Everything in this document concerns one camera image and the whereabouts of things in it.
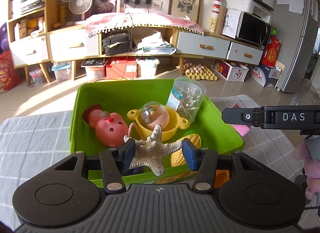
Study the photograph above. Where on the pink rubber chicken toy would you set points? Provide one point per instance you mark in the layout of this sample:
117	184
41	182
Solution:
110	128

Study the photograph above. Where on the red cardboard box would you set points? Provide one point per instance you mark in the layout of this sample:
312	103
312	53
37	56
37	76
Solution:
121	68

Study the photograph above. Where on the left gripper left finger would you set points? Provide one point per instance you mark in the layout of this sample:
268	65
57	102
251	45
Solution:
113	162

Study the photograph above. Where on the silver refrigerator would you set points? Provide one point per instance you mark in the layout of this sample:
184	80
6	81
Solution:
296	23

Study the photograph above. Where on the white starfish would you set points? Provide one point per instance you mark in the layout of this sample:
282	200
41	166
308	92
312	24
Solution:
150	152

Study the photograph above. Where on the black microwave oven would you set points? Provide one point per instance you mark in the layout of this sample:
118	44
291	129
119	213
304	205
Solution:
246	27

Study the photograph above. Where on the black bag on shelf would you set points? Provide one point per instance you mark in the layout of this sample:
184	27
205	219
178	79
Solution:
119	42

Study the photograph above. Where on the white printer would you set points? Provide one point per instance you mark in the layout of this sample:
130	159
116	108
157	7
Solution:
254	7

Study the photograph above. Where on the yellow egg tray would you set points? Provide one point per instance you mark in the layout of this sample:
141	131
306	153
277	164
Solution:
198	72

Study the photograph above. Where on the pink lace table runner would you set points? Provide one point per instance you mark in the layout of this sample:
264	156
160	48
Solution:
107	22

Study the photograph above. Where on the wooden white tv cabinet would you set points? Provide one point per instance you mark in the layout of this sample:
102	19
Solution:
33	39

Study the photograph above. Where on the pink cartoon card box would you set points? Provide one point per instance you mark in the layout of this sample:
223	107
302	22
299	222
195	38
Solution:
241	129

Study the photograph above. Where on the orange round plastic lid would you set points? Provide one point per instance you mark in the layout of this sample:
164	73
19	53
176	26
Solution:
221	177

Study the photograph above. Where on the green plastic storage bin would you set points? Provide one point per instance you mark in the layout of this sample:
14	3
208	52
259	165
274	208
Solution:
208	129

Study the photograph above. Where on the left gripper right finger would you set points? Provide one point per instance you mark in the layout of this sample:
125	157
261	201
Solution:
202	161

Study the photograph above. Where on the framed cartoon girl picture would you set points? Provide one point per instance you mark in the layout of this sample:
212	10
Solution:
185	8

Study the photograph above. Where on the yellow toy pot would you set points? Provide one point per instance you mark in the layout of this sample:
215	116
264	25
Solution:
175	122

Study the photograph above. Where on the pink clear capsule ball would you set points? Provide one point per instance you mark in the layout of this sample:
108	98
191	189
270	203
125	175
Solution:
154	113

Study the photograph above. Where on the clear cotton swab jar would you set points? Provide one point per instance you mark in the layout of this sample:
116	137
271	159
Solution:
186	97

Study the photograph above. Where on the grey checked tablecloth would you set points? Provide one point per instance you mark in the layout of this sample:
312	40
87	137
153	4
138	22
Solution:
31	144

